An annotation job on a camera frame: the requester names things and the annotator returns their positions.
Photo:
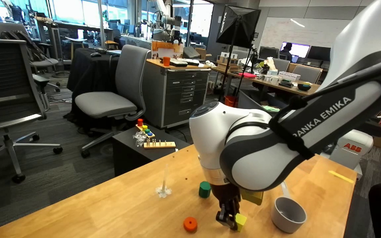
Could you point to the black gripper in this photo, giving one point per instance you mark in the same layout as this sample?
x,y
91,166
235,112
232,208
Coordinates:
x,y
230,200

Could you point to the yellow block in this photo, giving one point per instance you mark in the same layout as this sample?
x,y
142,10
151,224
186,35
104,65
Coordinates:
x,y
240,220

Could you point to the green block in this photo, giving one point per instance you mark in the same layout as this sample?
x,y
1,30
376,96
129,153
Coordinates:
x,y
204,190

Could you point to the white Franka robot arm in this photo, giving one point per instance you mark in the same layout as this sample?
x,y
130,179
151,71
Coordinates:
x,y
251,150

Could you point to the orange disc near cup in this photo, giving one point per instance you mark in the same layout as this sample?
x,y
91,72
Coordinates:
x,y
191,225

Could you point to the grey measuring cup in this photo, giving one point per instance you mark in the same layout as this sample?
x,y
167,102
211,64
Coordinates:
x,y
288,215

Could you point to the wooden xylophone toy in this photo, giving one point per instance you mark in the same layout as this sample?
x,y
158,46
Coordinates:
x,y
159,145

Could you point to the black side table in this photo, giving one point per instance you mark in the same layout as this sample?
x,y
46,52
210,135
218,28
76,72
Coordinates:
x,y
128,155

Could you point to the crumpled clear plastic bag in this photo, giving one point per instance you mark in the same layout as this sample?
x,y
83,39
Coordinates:
x,y
140,138

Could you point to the colourful stacking toy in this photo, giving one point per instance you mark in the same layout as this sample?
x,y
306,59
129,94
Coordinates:
x,y
145,129

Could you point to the grey drawer cabinet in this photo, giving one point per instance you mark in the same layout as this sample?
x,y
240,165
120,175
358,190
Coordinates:
x,y
173,93

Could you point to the grey office chair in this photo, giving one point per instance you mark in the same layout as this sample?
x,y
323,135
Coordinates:
x,y
124,105

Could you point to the lit computer monitor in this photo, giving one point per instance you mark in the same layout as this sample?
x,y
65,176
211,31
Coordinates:
x,y
293,51

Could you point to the black photo softbox light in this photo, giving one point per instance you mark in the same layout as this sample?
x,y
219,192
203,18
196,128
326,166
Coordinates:
x,y
237,30

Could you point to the black mesh office chair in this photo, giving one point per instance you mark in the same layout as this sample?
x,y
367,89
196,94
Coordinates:
x,y
21,102

